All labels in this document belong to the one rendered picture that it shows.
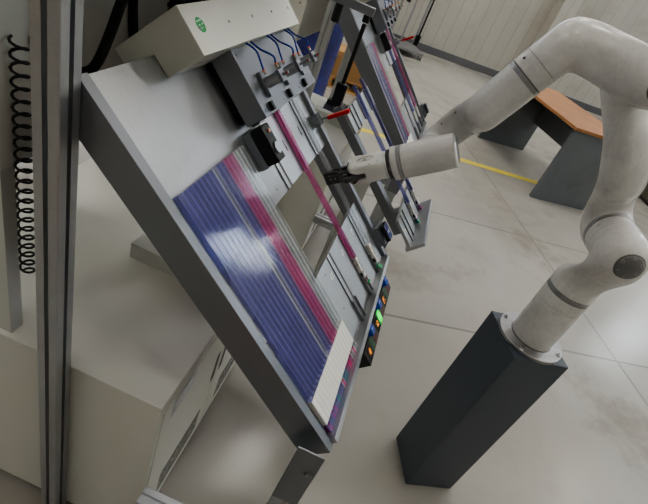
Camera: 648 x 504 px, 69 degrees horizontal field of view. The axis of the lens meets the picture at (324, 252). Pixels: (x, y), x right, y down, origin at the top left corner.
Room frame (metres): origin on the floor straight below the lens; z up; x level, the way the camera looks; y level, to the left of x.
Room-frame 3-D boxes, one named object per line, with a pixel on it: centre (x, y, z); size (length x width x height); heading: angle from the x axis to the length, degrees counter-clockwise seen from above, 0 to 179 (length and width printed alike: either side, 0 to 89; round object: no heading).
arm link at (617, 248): (1.10, -0.64, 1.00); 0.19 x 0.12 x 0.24; 2
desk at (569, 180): (5.04, -1.61, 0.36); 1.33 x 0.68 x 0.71; 22
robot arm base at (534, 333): (1.13, -0.64, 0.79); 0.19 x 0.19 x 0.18
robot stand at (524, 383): (1.13, -0.64, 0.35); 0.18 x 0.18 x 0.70; 17
